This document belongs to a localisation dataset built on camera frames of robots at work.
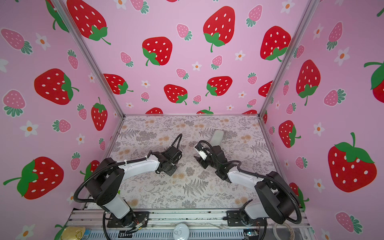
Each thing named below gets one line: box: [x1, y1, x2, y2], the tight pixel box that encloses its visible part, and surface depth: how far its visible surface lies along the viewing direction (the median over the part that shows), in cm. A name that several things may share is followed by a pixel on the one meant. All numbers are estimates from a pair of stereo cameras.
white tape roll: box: [272, 222, 295, 240], surface depth 71 cm
